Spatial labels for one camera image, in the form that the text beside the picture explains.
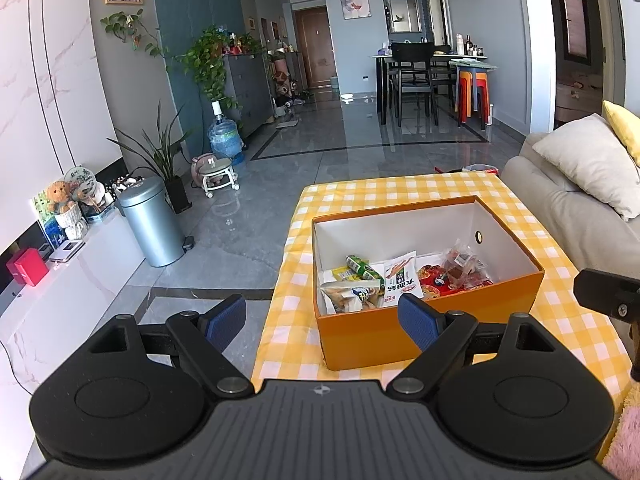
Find red cartoon snack bag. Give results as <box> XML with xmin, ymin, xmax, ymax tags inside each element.
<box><xmin>418</xmin><ymin>264</ymin><xmax>457</xmax><ymax>300</ymax></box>

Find clear bag red dates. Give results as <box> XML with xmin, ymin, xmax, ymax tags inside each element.
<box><xmin>442</xmin><ymin>246</ymin><xmax>494</xmax><ymax>290</ymax></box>

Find white noodle snack bag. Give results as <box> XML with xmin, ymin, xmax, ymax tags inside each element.
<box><xmin>382</xmin><ymin>250</ymin><xmax>423</xmax><ymax>308</ymax></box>

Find white potato chips bag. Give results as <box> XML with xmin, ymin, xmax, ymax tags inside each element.
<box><xmin>320</xmin><ymin>280</ymin><xmax>384</xmax><ymax>315</ymax></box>

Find green sausage stick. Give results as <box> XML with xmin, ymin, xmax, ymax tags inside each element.
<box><xmin>346</xmin><ymin>255</ymin><xmax>384</xmax><ymax>284</ymax></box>

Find yellow snack bar packet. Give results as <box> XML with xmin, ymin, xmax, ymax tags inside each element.
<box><xmin>331</xmin><ymin>266</ymin><xmax>360</xmax><ymax>282</ymax></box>

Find beige sofa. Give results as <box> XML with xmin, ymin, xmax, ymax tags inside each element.
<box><xmin>501</xmin><ymin>133</ymin><xmax>640</xmax><ymax>278</ymax></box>

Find orange cardboard storage box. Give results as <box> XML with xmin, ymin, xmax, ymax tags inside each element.
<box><xmin>311</xmin><ymin>195</ymin><xmax>544</xmax><ymax>370</ymax></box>

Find yellow checkered tablecloth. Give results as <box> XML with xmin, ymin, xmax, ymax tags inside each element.
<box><xmin>253</xmin><ymin>174</ymin><xmax>630</xmax><ymax>457</ymax></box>

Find grey metal trash can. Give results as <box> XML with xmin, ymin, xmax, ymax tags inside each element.
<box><xmin>118</xmin><ymin>177</ymin><xmax>193</xmax><ymax>268</ymax></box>

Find cream cushion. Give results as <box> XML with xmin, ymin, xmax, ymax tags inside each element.
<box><xmin>533</xmin><ymin>114</ymin><xmax>639</xmax><ymax>221</ymax></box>

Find small white stool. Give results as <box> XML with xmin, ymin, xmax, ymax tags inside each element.
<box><xmin>191</xmin><ymin>153</ymin><xmax>240</xmax><ymax>198</ymax></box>

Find white tv console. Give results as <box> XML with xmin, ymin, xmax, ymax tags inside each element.
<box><xmin>1</xmin><ymin>211</ymin><xmax>143</xmax><ymax>394</ymax></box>

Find pink fluffy blanket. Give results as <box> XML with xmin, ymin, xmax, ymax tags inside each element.
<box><xmin>602</xmin><ymin>380</ymin><xmax>640</xmax><ymax>480</ymax></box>

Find yellow cushion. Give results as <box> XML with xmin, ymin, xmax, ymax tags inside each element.
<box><xmin>603</xmin><ymin>101</ymin><xmax>640</xmax><ymax>166</ymax></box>

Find red bag on floor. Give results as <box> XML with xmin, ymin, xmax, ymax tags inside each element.
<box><xmin>434</xmin><ymin>164</ymin><xmax>499</xmax><ymax>176</ymax></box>

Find potted long-leaf plant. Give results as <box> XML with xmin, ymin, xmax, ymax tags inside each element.
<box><xmin>107</xmin><ymin>102</ymin><xmax>192</xmax><ymax>214</ymax></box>

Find red box on console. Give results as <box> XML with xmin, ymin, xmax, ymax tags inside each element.
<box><xmin>6</xmin><ymin>248</ymin><xmax>49</xmax><ymax>287</ymax></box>

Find blue water jug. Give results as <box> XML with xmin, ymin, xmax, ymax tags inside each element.
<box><xmin>207</xmin><ymin>101</ymin><xmax>244</xmax><ymax>165</ymax></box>

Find dark grey cabinet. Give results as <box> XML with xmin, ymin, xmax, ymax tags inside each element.
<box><xmin>224</xmin><ymin>54</ymin><xmax>273</xmax><ymax>139</ymax></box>

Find stacked red orange stools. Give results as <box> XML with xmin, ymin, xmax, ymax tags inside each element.
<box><xmin>456</xmin><ymin>67</ymin><xmax>490</xmax><ymax>129</ymax></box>

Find black dining chair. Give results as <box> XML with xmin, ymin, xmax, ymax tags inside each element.
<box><xmin>390</xmin><ymin>42</ymin><xmax>439</xmax><ymax>127</ymax></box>

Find dining table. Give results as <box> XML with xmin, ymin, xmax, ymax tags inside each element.
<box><xmin>372</xmin><ymin>51</ymin><xmax>498</xmax><ymax>130</ymax></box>

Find trailing green ivy plant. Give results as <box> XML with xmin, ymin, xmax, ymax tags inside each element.
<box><xmin>100</xmin><ymin>10</ymin><xmax>265</xmax><ymax>108</ymax></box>

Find brown entrance door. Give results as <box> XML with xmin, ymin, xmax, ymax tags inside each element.
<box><xmin>293</xmin><ymin>6</ymin><xmax>336</xmax><ymax>89</ymax></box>

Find framed art blue wall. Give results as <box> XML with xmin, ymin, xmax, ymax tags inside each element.
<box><xmin>340</xmin><ymin>0</ymin><xmax>371</xmax><ymax>20</ymax></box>

